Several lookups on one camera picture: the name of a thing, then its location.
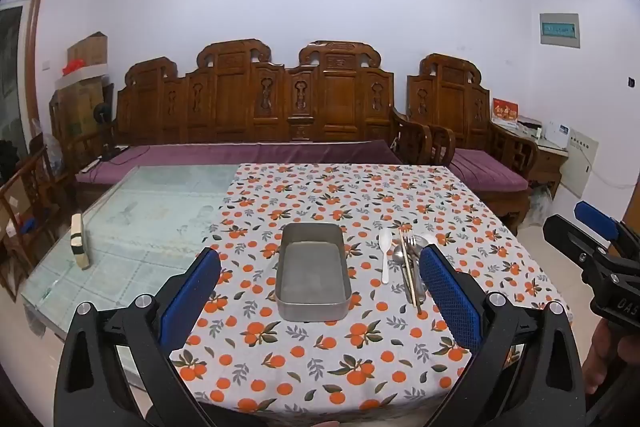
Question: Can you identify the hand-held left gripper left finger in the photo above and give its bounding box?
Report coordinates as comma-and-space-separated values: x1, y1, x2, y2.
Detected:
54, 247, 222, 427

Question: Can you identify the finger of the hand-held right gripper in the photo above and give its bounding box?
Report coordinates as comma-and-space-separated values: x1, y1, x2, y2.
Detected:
543, 214, 608, 280
574, 201, 622, 244

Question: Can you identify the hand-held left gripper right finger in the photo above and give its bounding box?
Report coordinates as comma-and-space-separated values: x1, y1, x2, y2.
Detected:
419, 244, 586, 427

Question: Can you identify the cream chopstick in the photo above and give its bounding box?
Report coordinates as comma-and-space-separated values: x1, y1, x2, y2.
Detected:
400, 231, 419, 308

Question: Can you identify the metal fork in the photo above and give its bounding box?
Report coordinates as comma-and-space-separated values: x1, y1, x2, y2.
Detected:
400, 230, 412, 298

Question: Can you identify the white plastic spoon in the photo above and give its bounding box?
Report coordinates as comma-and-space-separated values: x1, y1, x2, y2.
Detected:
379, 228, 394, 284

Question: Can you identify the metal rectangular tray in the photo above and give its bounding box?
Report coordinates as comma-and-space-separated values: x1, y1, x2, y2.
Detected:
275, 222, 351, 323

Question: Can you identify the person's right hand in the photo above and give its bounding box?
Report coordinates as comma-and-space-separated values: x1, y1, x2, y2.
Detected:
584, 321, 633, 398

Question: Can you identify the white plastic bag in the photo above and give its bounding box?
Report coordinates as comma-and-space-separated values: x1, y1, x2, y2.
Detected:
525, 187, 553, 228

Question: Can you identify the wooden side table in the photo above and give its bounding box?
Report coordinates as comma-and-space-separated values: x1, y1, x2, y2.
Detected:
492, 117, 571, 202

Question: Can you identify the white desk device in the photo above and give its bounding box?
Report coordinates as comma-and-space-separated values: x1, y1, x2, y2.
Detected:
542, 121, 571, 148

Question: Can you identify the purple armchair cushion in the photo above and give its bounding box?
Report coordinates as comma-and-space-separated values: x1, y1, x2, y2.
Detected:
452, 149, 531, 192

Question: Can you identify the cream block with black band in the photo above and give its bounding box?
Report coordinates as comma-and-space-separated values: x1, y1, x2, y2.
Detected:
70, 213, 91, 270

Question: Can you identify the orange fruit print tablecloth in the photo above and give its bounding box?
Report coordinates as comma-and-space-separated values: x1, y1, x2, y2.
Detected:
169, 163, 576, 418

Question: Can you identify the red gift box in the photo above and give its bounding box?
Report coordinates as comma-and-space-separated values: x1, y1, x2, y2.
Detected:
491, 98, 521, 124

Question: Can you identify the purple sofa cushion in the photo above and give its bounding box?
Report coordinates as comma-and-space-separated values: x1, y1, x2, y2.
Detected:
75, 141, 403, 188

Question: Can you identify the carved wooden armchair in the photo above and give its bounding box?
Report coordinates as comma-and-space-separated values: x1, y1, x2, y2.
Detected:
406, 53, 540, 235

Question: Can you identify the wooden chair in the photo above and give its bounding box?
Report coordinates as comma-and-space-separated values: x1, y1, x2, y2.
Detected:
0, 147, 61, 303

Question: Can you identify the clear plastic bag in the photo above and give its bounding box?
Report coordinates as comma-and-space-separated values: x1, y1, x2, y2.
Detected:
42, 134, 63, 172

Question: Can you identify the carved wooden sofa bench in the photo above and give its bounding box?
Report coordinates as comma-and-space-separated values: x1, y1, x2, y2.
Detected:
112, 38, 433, 168

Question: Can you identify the black standing fan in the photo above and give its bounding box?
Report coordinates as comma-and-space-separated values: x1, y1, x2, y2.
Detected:
95, 103, 123, 160

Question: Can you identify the large cardboard box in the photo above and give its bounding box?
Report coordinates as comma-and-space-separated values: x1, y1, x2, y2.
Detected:
52, 79, 113, 148

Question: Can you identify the white flat box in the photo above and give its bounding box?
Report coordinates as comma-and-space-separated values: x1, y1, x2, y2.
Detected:
55, 64, 110, 90

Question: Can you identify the small cardboard box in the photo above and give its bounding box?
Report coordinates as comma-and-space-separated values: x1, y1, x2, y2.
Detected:
66, 32, 108, 68

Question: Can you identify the beige wall panel cover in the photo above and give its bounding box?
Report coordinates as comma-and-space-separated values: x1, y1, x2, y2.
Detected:
560, 129, 600, 198

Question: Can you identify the white wall electrical panel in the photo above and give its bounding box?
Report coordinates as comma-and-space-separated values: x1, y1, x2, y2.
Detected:
539, 12, 581, 49

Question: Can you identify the wooden door frame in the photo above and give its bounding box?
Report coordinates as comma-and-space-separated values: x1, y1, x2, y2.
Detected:
22, 0, 56, 132

